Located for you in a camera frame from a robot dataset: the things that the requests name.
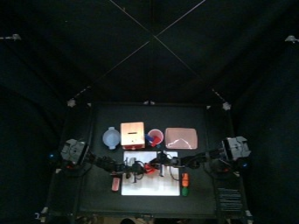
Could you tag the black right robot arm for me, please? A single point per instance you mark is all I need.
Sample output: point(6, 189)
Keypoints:
point(229, 149)

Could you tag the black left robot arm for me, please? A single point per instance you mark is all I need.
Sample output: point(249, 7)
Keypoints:
point(77, 153)

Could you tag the red play dough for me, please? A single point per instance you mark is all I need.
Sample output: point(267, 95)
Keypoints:
point(149, 169)

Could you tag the wooden drawer box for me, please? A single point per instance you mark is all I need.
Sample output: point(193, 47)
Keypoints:
point(132, 135)

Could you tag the light blue plastic bowl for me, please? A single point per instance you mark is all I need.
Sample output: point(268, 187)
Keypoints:
point(110, 138)

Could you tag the white cutting mat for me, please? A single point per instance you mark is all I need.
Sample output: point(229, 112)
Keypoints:
point(150, 186)

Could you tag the red toy utensil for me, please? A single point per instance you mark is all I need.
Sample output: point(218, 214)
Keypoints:
point(156, 141)

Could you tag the orange toy piece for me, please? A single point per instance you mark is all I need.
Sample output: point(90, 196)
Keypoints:
point(184, 179)

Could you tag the pink square tray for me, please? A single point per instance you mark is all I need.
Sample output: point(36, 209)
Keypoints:
point(180, 138)

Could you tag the blue toy utensil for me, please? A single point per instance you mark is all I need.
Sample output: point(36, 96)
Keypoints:
point(149, 137)

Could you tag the red plastic cup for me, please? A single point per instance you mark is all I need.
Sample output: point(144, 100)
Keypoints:
point(156, 134)

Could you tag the green toy piece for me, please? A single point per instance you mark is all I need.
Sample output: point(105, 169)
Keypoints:
point(184, 191)

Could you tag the white printed label sheet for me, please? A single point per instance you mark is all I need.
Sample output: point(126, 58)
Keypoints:
point(228, 199)

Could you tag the metal frame clamp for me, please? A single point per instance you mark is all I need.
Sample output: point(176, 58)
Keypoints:
point(225, 106)
point(70, 102)
point(291, 38)
point(148, 102)

